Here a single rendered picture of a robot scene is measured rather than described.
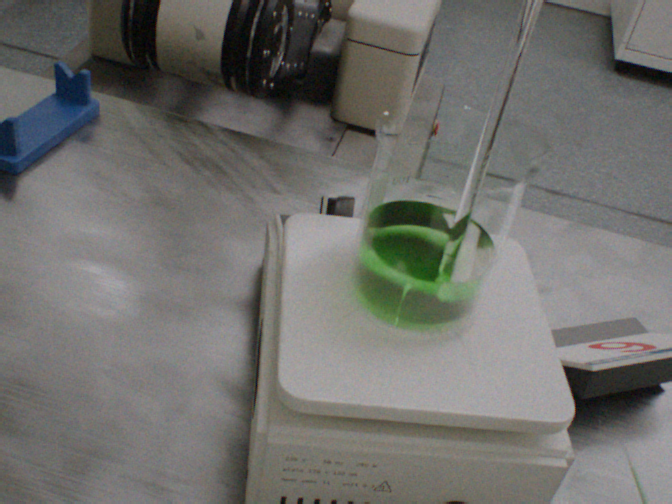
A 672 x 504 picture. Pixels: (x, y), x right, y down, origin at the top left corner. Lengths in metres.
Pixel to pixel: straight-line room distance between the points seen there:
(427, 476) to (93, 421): 0.16
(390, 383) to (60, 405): 0.17
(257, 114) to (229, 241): 0.90
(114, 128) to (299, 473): 0.35
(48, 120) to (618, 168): 1.92
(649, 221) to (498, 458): 1.86
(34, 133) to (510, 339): 0.36
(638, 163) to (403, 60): 1.20
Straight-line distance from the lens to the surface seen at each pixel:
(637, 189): 2.29
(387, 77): 1.37
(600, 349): 0.48
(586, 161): 2.34
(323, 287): 0.35
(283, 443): 0.32
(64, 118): 0.61
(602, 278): 0.57
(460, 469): 0.34
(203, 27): 1.14
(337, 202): 0.44
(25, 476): 0.40
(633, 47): 2.88
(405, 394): 0.32
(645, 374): 0.49
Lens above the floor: 1.07
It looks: 38 degrees down
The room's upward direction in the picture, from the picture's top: 12 degrees clockwise
